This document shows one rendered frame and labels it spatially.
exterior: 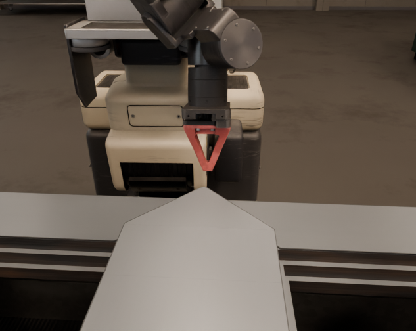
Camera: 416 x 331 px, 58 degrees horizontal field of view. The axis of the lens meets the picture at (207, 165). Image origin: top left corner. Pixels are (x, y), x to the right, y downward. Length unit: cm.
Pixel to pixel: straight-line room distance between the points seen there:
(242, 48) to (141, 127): 44
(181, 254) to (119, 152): 46
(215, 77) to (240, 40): 8
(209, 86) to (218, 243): 22
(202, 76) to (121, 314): 31
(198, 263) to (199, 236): 4
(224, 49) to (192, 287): 26
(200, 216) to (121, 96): 43
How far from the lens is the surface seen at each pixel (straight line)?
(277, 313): 37
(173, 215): 47
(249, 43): 47
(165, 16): 50
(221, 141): 54
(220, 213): 47
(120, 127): 86
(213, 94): 52
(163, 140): 82
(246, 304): 37
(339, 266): 45
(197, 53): 52
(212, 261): 41
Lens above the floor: 115
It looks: 29 degrees down
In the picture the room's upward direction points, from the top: straight up
